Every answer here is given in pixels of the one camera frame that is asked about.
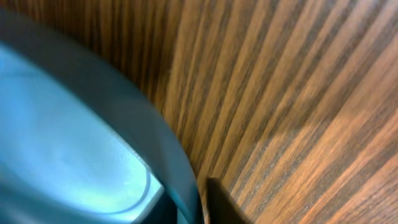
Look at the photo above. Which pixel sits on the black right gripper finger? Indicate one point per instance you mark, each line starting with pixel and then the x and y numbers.
pixel 221 207

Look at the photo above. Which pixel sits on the dark blue bowl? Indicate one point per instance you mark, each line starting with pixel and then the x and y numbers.
pixel 79 142

